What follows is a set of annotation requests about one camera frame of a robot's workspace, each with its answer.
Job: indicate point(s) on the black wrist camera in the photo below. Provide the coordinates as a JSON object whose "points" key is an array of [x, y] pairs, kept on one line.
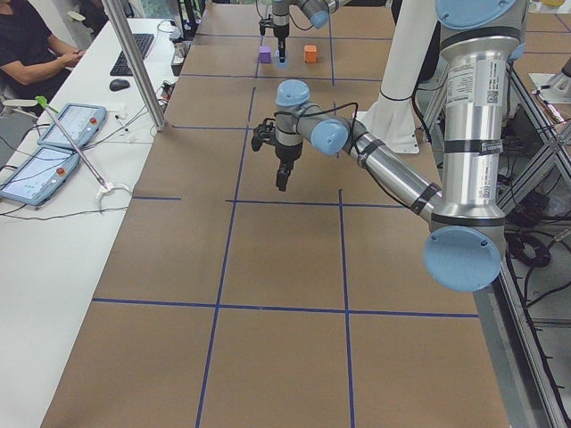
{"points": [[264, 133]]}

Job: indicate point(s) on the lower teach pendant tablet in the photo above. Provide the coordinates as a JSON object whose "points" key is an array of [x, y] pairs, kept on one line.
{"points": [[38, 178]]}

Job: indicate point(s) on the teach pendant tablet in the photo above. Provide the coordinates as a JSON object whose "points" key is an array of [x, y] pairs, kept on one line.
{"points": [[38, 178], [81, 121]]}

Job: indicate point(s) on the long reacher grabber stick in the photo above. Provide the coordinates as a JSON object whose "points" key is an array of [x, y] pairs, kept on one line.
{"points": [[105, 187]]}

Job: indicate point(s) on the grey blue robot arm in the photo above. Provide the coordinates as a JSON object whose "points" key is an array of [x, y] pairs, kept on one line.
{"points": [[466, 244]]}

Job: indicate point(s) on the seated person in black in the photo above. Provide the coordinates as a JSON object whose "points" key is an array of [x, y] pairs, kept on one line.
{"points": [[34, 61]]}

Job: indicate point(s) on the light blue block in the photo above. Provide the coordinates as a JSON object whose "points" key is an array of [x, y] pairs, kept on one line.
{"points": [[281, 62]]}

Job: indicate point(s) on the second grey robot arm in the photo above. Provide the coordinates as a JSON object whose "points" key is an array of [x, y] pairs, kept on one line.
{"points": [[317, 12]]}

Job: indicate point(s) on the orange block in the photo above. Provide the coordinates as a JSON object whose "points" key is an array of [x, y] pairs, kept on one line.
{"points": [[310, 54]]}

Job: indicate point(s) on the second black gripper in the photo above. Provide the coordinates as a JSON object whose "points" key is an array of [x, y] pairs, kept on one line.
{"points": [[281, 33]]}

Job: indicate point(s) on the brown paper table cover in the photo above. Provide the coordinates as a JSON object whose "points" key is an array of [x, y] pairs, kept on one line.
{"points": [[226, 303]]}

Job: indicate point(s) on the purple block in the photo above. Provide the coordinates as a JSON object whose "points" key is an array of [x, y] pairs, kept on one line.
{"points": [[265, 54]]}

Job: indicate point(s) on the aluminium frame post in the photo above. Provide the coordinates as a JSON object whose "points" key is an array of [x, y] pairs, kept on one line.
{"points": [[119, 22]]}

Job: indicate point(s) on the black computer mouse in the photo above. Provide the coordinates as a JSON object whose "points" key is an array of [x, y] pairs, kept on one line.
{"points": [[119, 84]]}

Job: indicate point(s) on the upper teach pendant tablet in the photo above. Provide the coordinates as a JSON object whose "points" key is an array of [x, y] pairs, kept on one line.
{"points": [[81, 121]]}

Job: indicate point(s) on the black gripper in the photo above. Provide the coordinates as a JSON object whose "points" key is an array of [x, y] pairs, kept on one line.
{"points": [[285, 154]]}

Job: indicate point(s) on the white pedestal column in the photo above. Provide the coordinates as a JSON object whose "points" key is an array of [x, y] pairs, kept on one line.
{"points": [[413, 58]]}

